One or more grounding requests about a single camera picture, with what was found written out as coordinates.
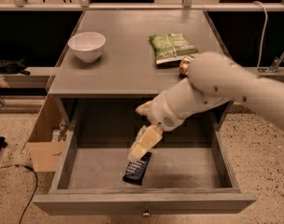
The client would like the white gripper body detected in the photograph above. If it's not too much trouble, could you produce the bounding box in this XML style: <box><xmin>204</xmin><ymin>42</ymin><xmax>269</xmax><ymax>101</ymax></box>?
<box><xmin>148</xmin><ymin>91</ymin><xmax>186</xmax><ymax>132</ymax></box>

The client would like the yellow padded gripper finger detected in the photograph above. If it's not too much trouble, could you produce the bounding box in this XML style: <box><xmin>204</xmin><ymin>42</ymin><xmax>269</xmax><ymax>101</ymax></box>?
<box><xmin>128</xmin><ymin>125</ymin><xmax>163</xmax><ymax>162</ymax></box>
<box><xmin>135</xmin><ymin>101</ymin><xmax>151</xmax><ymax>116</ymax></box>

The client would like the dark blue rxbar wrapper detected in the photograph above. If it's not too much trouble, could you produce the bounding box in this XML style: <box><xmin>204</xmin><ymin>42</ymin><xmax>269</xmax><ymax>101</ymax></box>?
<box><xmin>122</xmin><ymin>152</ymin><xmax>151</xmax><ymax>186</ymax></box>

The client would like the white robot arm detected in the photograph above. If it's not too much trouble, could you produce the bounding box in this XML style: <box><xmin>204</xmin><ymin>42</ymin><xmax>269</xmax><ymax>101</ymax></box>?
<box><xmin>128</xmin><ymin>52</ymin><xmax>284</xmax><ymax>161</ymax></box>

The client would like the open grey top drawer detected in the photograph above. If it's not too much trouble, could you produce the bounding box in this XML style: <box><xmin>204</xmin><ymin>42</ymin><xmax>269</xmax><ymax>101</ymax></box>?
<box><xmin>34</xmin><ymin>104</ymin><xmax>256</xmax><ymax>217</ymax></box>

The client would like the small metal drawer knob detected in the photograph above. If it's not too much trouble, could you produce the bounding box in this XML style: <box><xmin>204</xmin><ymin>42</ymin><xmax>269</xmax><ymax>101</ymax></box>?
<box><xmin>142</xmin><ymin>208</ymin><xmax>151</xmax><ymax>217</ymax></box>

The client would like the gold brown snack bag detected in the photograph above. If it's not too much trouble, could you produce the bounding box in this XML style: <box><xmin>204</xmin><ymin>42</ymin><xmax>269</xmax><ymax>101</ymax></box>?
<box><xmin>179</xmin><ymin>55</ymin><xmax>194</xmax><ymax>76</ymax></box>

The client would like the grey wooden cabinet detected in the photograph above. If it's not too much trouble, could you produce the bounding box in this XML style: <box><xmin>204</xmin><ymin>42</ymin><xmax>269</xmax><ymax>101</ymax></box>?
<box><xmin>49</xmin><ymin>9</ymin><xmax>225</xmax><ymax>130</ymax></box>

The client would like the green snack bag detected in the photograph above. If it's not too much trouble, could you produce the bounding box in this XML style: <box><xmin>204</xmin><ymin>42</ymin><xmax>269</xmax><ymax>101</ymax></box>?
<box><xmin>149</xmin><ymin>33</ymin><xmax>198</xmax><ymax>65</ymax></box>

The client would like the white ceramic bowl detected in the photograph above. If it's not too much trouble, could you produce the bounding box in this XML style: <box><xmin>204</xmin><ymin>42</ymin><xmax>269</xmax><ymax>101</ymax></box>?
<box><xmin>67</xmin><ymin>32</ymin><xmax>106</xmax><ymax>63</ymax></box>

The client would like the brown cardboard box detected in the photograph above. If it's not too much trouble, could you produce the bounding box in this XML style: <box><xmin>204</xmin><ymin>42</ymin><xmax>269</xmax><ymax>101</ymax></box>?
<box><xmin>27</xmin><ymin>96</ymin><xmax>67</xmax><ymax>172</ymax></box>

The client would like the black object on ledge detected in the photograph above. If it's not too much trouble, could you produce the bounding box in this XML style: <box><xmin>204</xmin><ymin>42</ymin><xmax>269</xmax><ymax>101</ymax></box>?
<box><xmin>0</xmin><ymin>59</ymin><xmax>30</xmax><ymax>76</ymax></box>

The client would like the black floor cable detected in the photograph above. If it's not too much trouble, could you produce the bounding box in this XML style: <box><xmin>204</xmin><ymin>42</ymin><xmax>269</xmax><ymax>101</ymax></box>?
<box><xmin>0</xmin><ymin>163</ymin><xmax>39</xmax><ymax>224</ymax></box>

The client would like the metal bracket at right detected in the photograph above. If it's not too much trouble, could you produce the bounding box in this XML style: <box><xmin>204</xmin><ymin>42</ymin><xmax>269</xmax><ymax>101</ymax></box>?
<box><xmin>258</xmin><ymin>50</ymin><xmax>284</xmax><ymax>73</ymax></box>

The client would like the white hanging cable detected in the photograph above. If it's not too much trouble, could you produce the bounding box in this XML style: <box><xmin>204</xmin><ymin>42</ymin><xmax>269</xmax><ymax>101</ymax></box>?
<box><xmin>252</xmin><ymin>0</ymin><xmax>269</xmax><ymax>72</ymax></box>

